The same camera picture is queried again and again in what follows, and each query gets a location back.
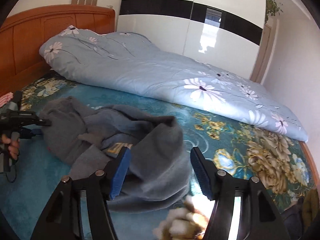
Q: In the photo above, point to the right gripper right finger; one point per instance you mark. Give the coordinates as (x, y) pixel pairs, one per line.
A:
(243, 209)

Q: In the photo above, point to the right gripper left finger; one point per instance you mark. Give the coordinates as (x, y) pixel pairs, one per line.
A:
(61, 217)

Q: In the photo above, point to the grey sweater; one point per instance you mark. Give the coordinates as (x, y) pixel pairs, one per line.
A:
(87, 139)

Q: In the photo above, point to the person's left hand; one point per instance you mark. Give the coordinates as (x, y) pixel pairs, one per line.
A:
(13, 146)

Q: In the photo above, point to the pink white striped cloth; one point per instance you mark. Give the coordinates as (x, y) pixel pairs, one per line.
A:
(6, 98)

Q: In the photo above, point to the teal floral bed blanket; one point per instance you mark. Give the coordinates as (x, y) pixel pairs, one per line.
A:
(240, 149)

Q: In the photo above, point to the orange wooden headboard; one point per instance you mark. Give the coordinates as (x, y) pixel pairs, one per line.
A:
(23, 34)

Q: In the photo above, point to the light blue floral duvet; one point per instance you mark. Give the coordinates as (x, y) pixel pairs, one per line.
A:
(131, 63)

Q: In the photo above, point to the wooden door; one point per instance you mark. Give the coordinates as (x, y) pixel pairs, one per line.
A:
(264, 54)

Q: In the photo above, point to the white black-striped wardrobe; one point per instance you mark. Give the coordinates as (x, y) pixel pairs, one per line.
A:
(223, 33)

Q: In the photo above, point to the green hanging plant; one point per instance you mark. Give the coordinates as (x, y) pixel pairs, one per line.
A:
(272, 9)

